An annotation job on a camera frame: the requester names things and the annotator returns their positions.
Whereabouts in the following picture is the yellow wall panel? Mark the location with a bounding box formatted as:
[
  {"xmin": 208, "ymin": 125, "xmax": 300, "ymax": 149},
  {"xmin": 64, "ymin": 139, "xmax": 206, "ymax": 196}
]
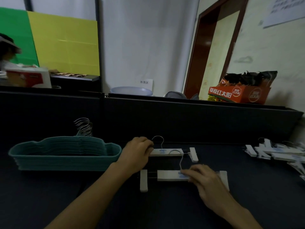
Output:
[{"xmin": 27, "ymin": 11, "xmax": 100, "ymax": 76}]

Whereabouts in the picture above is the brown door frame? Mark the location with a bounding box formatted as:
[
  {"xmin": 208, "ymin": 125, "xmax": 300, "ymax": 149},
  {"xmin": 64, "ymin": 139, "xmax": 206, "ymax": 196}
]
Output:
[{"xmin": 183, "ymin": 0, "xmax": 249, "ymax": 99}]

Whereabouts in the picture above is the black table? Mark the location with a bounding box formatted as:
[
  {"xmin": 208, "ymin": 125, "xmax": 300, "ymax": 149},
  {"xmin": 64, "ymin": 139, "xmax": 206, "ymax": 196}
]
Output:
[{"xmin": 0, "ymin": 140, "xmax": 305, "ymax": 229}]

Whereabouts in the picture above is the person's left forearm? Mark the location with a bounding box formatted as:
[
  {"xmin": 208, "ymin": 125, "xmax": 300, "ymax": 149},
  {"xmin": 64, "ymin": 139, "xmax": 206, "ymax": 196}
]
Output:
[{"xmin": 45, "ymin": 162, "xmax": 134, "ymax": 229}]

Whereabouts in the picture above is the stack of teal hangers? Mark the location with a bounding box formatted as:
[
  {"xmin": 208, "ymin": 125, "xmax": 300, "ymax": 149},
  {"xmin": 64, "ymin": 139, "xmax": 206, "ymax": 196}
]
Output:
[{"xmin": 8, "ymin": 117, "xmax": 122, "ymax": 171}]

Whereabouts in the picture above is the person's left hand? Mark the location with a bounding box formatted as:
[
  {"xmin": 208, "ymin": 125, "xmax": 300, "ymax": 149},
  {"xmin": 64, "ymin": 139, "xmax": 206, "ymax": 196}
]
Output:
[{"xmin": 117, "ymin": 136, "xmax": 155, "ymax": 176}]

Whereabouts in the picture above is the small white label sign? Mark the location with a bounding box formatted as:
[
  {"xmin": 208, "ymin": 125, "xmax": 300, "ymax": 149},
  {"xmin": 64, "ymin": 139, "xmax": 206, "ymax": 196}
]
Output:
[{"xmin": 138, "ymin": 78, "xmax": 154, "ymax": 91}]

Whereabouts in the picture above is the red tissue pack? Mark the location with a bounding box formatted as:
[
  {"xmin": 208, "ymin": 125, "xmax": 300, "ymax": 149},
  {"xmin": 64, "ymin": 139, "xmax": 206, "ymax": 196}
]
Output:
[{"xmin": 6, "ymin": 67, "xmax": 52, "ymax": 88}]

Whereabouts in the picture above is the grey round container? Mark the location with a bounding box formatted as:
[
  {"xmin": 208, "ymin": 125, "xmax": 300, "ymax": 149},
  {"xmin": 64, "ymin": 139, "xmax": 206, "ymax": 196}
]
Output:
[{"xmin": 164, "ymin": 91, "xmax": 200, "ymax": 101}]

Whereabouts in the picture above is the person's right forearm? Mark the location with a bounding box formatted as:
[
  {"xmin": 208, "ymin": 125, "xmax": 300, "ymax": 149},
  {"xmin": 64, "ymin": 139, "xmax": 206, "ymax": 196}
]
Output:
[{"xmin": 221, "ymin": 205, "xmax": 262, "ymax": 229}]

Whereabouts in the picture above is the pile of white clip hangers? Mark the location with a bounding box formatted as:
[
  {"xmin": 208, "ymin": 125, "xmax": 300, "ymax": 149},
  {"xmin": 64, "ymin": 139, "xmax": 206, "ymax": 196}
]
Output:
[{"xmin": 244, "ymin": 137, "xmax": 305, "ymax": 180}]

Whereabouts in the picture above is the black back panel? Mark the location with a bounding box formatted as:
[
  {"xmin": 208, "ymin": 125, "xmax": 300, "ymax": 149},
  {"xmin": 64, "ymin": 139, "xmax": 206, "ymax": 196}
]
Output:
[{"xmin": 0, "ymin": 90, "xmax": 304, "ymax": 146}]

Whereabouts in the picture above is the row of brown flat packets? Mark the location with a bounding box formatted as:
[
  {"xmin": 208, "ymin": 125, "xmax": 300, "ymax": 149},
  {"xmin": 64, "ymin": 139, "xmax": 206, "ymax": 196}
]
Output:
[{"xmin": 51, "ymin": 73, "xmax": 87, "ymax": 77}]

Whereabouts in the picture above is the orange snack carton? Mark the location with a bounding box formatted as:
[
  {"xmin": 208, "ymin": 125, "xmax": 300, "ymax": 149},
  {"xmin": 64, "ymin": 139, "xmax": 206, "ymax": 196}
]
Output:
[{"xmin": 207, "ymin": 71, "xmax": 278, "ymax": 105}]

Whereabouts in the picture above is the white clip hanger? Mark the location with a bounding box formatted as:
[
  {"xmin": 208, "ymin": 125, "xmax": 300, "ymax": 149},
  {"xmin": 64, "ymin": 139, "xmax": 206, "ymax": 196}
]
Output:
[
  {"xmin": 147, "ymin": 135, "xmax": 199, "ymax": 163},
  {"xmin": 140, "ymin": 150, "xmax": 230, "ymax": 193}
]

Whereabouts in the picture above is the white wall notice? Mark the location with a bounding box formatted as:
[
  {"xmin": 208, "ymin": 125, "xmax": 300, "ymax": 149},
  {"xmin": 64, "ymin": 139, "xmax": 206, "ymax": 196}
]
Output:
[{"xmin": 263, "ymin": 0, "xmax": 305, "ymax": 29}]

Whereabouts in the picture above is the grey wall shelf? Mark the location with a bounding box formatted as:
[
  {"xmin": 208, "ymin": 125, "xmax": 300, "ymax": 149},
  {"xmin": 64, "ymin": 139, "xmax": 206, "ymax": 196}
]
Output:
[{"xmin": 49, "ymin": 73, "xmax": 100, "ymax": 82}]

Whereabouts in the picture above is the lavender plastic basin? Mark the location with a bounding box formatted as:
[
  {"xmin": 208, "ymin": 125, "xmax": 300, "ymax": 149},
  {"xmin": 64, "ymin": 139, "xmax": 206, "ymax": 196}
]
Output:
[{"xmin": 110, "ymin": 86, "xmax": 153, "ymax": 96}]

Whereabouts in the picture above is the person's right hand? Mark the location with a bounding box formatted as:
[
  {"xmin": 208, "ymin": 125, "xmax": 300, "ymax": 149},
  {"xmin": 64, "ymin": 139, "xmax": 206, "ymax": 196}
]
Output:
[{"xmin": 181, "ymin": 164, "xmax": 243, "ymax": 219}]

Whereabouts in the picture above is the green wall panel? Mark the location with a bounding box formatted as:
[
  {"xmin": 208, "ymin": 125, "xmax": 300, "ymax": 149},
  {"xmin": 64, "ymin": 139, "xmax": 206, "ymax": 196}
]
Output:
[{"xmin": 0, "ymin": 7, "xmax": 39, "ymax": 66}]

